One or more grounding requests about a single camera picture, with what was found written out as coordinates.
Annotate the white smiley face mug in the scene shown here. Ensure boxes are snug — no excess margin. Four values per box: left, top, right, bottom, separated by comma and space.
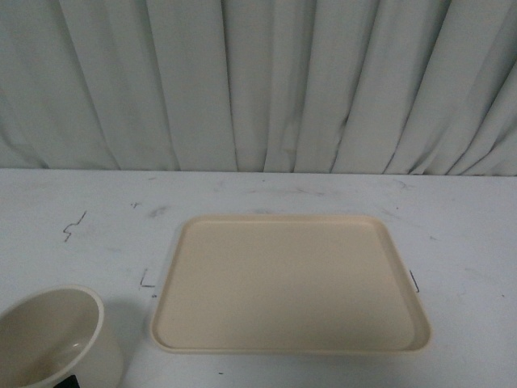
1, 286, 110, 387

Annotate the beige rectangular plastic tray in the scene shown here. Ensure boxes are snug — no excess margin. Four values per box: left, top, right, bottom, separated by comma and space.
150, 214, 431, 355

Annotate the white pleated curtain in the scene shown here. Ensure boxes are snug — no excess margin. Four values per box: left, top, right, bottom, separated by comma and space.
1, 1, 516, 176

